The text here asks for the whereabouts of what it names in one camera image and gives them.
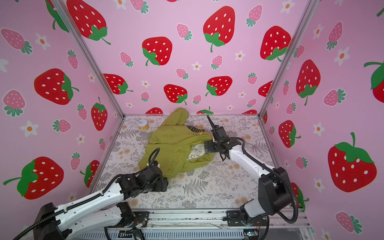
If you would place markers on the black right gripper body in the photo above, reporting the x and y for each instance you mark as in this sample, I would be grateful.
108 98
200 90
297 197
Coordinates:
212 145

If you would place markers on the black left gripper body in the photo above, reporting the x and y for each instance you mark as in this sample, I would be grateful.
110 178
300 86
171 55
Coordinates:
158 186

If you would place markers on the green zip-up jacket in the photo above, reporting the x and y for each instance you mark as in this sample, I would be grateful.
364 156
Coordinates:
181 146

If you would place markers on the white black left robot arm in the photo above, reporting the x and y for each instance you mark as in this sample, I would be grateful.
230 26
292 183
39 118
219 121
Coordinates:
104 208

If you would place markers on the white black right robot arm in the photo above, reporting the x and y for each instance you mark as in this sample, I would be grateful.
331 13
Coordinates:
275 193

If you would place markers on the small white yellow cup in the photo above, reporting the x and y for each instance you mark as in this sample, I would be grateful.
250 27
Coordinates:
143 124

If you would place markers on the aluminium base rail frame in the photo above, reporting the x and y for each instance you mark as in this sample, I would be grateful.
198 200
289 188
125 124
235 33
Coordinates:
218 224

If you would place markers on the aluminium corner post right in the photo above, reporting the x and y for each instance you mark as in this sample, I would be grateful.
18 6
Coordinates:
296 38

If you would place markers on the aluminium corner post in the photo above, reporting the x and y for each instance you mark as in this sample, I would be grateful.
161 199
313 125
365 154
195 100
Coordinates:
79 40
296 38

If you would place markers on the aluminium corner post left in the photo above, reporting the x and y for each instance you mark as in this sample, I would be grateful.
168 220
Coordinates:
79 40

